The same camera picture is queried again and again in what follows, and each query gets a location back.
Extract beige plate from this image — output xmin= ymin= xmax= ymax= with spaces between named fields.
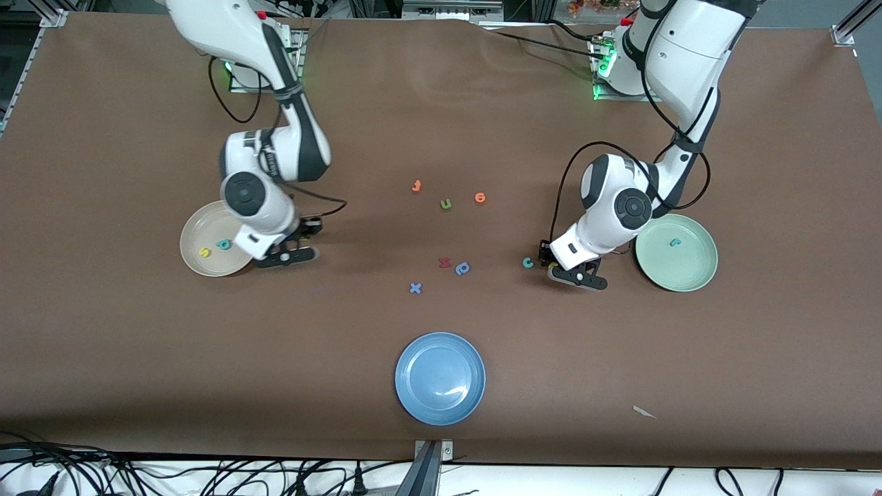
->
xmin=179 ymin=200 xmax=263 ymax=278

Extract green plate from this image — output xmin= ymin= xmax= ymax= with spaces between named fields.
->
xmin=635 ymin=214 xmax=719 ymax=293

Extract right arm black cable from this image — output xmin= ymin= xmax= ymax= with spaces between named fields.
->
xmin=207 ymin=55 xmax=347 ymax=221

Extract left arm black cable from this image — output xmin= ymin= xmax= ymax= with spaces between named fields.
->
xmin=549 ymin=141 xmax=712 ymax=243

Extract grey metal camera bracket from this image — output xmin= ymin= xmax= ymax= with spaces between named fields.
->
xmin=410 ymin=440 xmax=455 ymax=496

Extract grey metal frame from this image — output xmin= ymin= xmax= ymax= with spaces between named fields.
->
xmin=403 ymin=0 xmax=504 ymax=21

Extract blue plate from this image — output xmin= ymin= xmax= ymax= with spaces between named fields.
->
xmin=394 ymin=332 xmax=486 ymax=426

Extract aluminium frame rail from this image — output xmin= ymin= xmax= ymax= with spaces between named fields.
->
xmin=830 ymin=0 xmax=882 ymax=48
xmin=0 ymin=8 xmax=70 ymax=135

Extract long black base cable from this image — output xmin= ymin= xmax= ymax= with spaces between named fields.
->
xmin=491 ymin=30 xmax=599 ymax=61

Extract short black base cable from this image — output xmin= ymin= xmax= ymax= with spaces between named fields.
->
xmin=548 ymin=19 xmax=607 ymax=43

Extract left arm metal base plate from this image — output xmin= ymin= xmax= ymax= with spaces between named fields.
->
xmin=589 ymin=34 xmax=666 ymax=103

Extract tangled black floor cables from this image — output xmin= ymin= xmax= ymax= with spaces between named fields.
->
xmin=0 ymin=431 xmax=414 ymax=496

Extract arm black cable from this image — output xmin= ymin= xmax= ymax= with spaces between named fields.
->
xmin=549 ymin=141 xmax=712 ymax=243
xmin=207 ymin=55 xmax=347 ymax=221

